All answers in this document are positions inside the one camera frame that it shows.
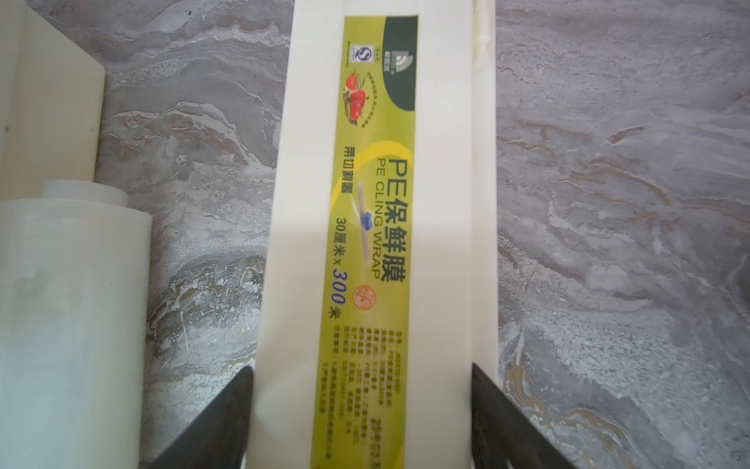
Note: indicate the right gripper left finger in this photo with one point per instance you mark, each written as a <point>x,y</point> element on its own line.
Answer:
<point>218,437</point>

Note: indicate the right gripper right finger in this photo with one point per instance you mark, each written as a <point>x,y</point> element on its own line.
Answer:
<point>502,437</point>

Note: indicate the cream dispenser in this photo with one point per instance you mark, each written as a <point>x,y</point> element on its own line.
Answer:
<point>380,284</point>
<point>52,96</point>

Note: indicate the plastic wrap roll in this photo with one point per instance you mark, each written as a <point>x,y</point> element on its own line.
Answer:
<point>74,290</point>

